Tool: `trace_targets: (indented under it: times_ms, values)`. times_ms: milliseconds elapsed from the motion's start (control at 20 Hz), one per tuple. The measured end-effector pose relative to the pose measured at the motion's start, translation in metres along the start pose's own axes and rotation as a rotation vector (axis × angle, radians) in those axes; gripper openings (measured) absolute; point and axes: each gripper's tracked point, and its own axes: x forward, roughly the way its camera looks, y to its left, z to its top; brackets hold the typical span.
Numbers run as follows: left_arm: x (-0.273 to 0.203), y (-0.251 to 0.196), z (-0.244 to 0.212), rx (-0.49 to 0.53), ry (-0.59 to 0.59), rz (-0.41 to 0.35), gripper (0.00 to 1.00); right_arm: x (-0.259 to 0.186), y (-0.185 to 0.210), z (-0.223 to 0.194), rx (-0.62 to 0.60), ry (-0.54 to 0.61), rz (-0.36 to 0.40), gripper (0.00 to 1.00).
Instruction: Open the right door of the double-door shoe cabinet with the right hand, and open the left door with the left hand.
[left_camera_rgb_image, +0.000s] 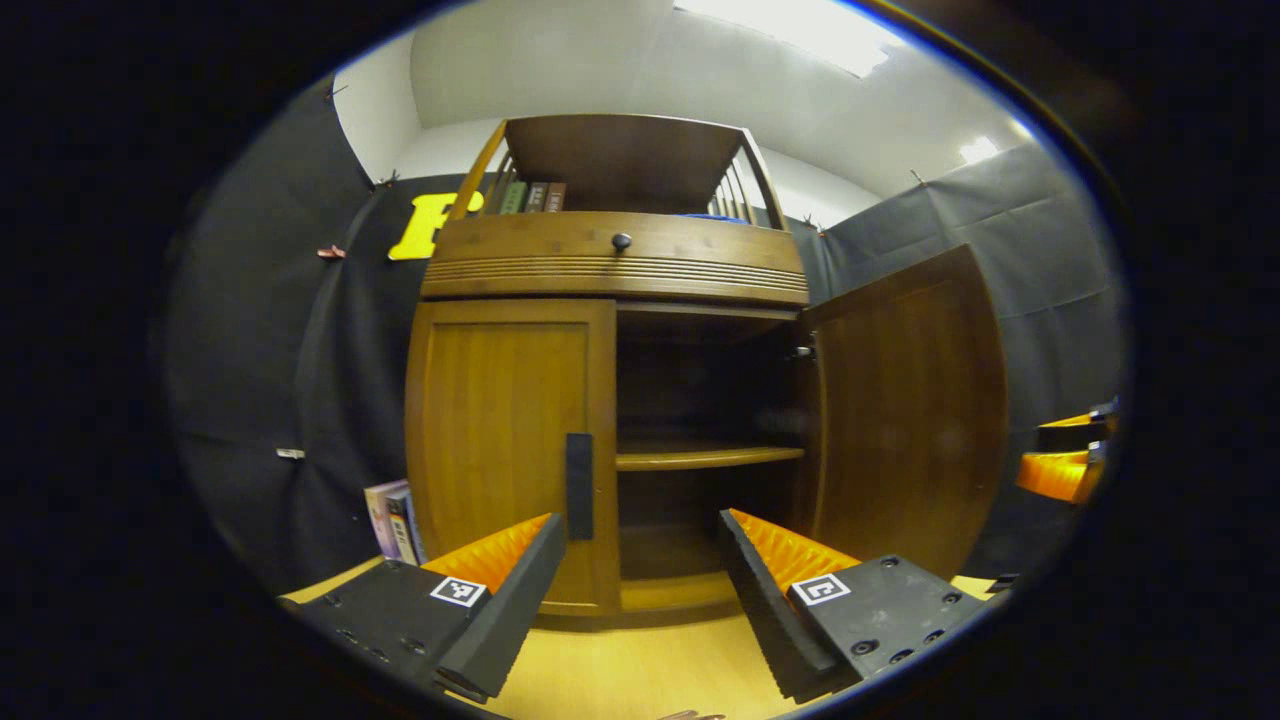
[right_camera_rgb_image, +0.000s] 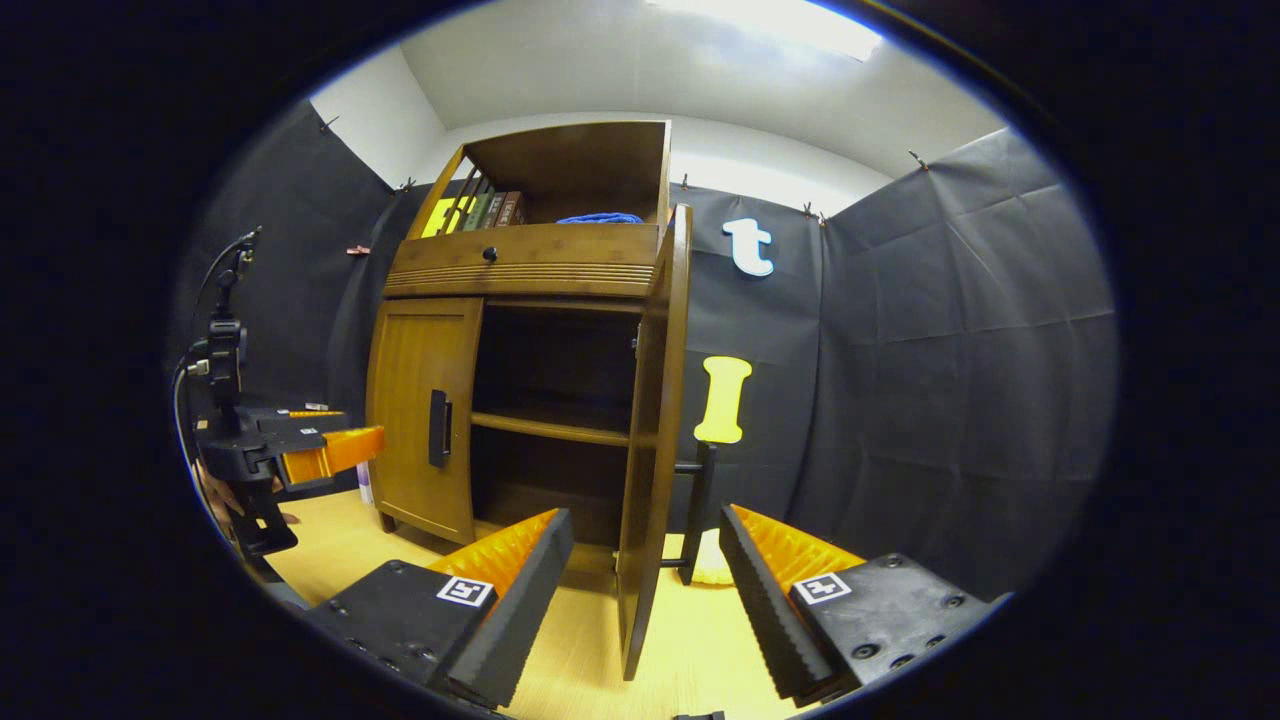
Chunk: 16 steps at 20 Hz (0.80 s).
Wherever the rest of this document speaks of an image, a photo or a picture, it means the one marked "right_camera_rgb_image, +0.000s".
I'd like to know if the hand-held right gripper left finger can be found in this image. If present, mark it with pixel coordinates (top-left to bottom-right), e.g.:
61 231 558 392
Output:
305 508 576 709

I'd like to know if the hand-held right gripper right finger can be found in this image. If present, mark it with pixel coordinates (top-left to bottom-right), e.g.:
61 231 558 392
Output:
718 503 1001 704

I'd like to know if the wooden double-door shoe cabinet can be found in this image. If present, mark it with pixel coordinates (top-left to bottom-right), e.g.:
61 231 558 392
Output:
365 120 719 681

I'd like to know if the wooden inner cabinet shelf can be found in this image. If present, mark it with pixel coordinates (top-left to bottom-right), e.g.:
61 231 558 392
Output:
470 405 633 448

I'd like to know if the wooden cabinet drawer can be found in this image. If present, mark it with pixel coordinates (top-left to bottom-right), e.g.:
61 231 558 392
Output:
383 222 663 299

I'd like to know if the pale yellow object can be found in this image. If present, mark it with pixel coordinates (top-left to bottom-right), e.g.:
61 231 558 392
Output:
690 530 736 587

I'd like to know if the black backdrop cloth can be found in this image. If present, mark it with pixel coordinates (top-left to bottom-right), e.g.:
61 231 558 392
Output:
170 100 1119 601

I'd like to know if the large ceiling light panel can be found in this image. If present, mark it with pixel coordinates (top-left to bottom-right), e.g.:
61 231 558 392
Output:
645 0 886 61

